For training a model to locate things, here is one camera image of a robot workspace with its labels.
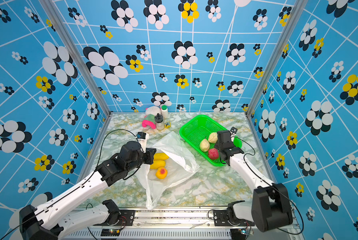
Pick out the yellow banana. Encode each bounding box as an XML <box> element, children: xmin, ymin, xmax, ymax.
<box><xmin>154</xmin><ymin>153</ymin><xmax>169</xmax><ymax>161</ymax></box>
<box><xmin>150</xmin><ymin>160</ymin><xmax>166</xmax><ymax>170</ymax></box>

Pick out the pale round fruit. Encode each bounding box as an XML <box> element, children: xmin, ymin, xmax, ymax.
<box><xmin>199</xmin><ymin>139</ymin><xmax>211</xmax><ymax>152</ymax></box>
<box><xmin>208</xmin><ymin>132</ymin><xmax>218</xmax><ymax>144</ymax></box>

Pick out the white bottle green cap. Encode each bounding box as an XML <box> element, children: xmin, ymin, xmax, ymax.
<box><xmin>161</xmin><ymin>105</ymin><xmax>169</xmax><ymax>119</ymax></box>

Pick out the right aluminium corner post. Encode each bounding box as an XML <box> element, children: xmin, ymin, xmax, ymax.
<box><xmin>247</xmin><ymin>0</ymin><xmax>308</xmax><ymax>117</ymax></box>

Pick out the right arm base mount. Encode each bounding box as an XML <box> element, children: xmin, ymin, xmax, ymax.
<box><xmin>207</xmin><ymin>201</ymin><xmax>255</xmax><ymax>228</ymax></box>

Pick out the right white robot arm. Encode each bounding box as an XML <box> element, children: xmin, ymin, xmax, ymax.
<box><xmin>216</xmin><ymin>130</ymin><xmax>293</xmax><ymax>232</ymax></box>

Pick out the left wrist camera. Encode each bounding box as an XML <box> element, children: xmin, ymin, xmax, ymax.
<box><xmin>137</xmin><ymin>132</ymin><xmax>149</xmax><ymax>153</ymax></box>

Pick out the aluminium corner post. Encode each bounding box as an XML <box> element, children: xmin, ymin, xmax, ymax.
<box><xmin>247</xmin><ymin>0</ymin><xmax>308</xmax><ymax>117</ymax></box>
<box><xmin>39</xmin><ymin>0</ymin><xmax>111</xmax><ymax>117</ymax></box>

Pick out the red textured fruit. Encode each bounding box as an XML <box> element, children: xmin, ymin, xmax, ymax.
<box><xmin>208</xmin><ymin>148</ymin><xmax>219</xmax><ymax>160</ymax></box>

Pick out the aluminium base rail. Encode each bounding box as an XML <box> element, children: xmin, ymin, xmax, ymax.
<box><xmin>64</xmin><ymin>206</ymin><xmax>304</xmax><ymax>240</ymax></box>

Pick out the orange red peach fruit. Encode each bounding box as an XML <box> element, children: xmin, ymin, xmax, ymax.
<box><xmin>156</xmin><ymin>167</ymin><xmax>168</xmax><ymax>180</ymax></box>

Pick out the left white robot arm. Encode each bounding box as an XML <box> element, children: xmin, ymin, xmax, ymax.
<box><xmin>19</xmin><ymin>141</ymin><xmax>157</xmax><ymax>240</ymax></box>

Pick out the white round plush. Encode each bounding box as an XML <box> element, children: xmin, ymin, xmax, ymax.
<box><xmin>145</xmin><ymin>106</ymin><xmax>162</xmax><ymax>116</ymax></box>

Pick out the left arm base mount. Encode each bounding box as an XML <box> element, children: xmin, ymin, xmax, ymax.
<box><xmin>95</xmin><ymin>209</ymin><xmax>136</xmax><ymax>227</ymax></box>

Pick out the clear jar black lid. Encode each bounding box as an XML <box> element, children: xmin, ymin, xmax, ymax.
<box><xmin>155</xmin><ymin>114</ymin><xmax>165</xmax><ymax>131</ymax></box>

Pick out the green plastic basket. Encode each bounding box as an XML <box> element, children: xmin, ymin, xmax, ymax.
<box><xmin>180</xmin><ymin>115</ymin><xmax>249</xmax><ymax>170</ymax></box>

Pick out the pink green plush toy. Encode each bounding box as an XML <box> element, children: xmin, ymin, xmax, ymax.
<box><xmin>142</xmin><ymin>114</ymin><xmax>156</xmax><ymax>130</ymax></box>

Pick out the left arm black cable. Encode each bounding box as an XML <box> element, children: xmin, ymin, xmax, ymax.
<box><xmin>0</xmin><ymin>128</ymin><xmax>138</xmax><ymax>240</ymax></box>

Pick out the white translucent plastic bag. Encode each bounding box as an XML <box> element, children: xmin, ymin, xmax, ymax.
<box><xmin>136</xmin><ymin>132</ymin><xmax>200</xmax><ymax>210</ymax></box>

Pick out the left aluminium corner post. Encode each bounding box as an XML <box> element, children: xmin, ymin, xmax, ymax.
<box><xmin>39</xmin><ymin>0</ymin><xmax>111</xmax><ymax>117</ymax></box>

